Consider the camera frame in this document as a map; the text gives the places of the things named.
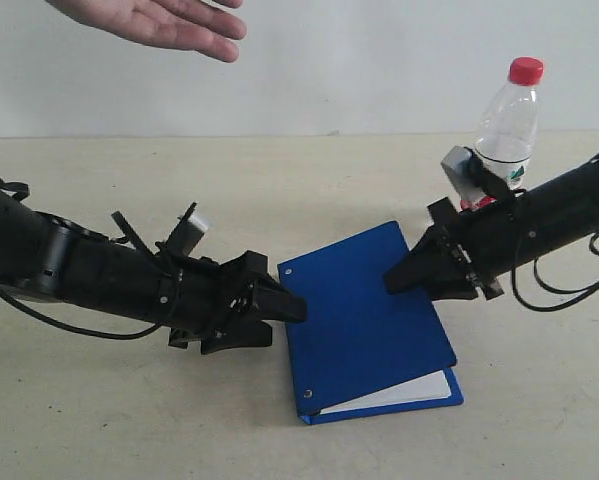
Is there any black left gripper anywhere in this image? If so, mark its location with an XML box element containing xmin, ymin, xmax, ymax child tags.
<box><xmin>158</xmin><ymin>251</ymin><xmax>308</xmax><ymax>355</ymax></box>

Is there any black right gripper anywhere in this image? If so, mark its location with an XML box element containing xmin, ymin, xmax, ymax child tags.
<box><xmin>383</xmin><ymin>197</ymin><xmax>517</xmax><ymax>301</ymax></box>

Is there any blue notebook binder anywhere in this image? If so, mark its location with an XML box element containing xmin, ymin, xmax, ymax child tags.
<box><xmin>277</xmin><ymin>221</ymin><xmax>464</xmax><ymax>425</ymax></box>

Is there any clear water bottle red cap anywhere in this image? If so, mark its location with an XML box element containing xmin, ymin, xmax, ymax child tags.
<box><xmin>469</xmin><ymin>56</ymin><xmax>545</xmax><ymax>190</ymax></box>

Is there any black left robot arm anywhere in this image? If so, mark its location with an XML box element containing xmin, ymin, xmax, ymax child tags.
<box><xmin>0</xmin><ymin>178</ymin><xmax>308</xmax><ymax>355</ymax></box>

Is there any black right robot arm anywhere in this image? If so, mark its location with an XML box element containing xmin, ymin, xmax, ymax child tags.
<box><xmin>383</xmin><ymin>146</ymin><xmax>599</xmax><ymax>300</ymax></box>

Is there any open human hand palm up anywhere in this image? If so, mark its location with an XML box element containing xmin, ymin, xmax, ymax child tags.
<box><xmin>48</xmin><ymin>0</ymin><xmax>248</xmax><ymax>63</ymax></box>

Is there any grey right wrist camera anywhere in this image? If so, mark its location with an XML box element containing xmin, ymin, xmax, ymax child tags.
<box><xmin>441</xmin><ymin>146</ymin><xmax>485</xmax><ymax>210</ymax></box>

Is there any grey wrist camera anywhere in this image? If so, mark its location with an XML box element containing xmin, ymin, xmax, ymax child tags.
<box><xmin>165</xmin><ymin>202</ymin><xmax>211</xmax><ymax>256</ymax></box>
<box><xmin>441</xmin><ymin>146</ymin><xmax>485</xmax><ymax>210</ymax></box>

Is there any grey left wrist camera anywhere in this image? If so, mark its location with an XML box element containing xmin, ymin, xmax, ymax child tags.
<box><xmin>165</xmin><ymin>202</ymin><xmax>211</xmax><ymax>256</ymax></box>

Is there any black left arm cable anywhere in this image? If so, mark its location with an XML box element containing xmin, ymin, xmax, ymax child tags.
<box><xmin>0</xmin><ymin>284</ymin><xmax>165</xmax><ymax>341</ymax></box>

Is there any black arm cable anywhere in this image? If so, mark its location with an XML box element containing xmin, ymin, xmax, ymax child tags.
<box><xmin>508</xmin><ymin>227</ymin><xmax>599</xmax><ymax>312</ymax></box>
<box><xmin>0</xmin><ymin>284</ymin><xmax>165</xmax><ymax>341</ymax></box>

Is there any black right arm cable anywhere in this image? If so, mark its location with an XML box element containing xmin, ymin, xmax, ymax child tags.
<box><xmin>508</xmin><ymin>227</ymin><xmax>599</xmax><ymax>312</ymax></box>

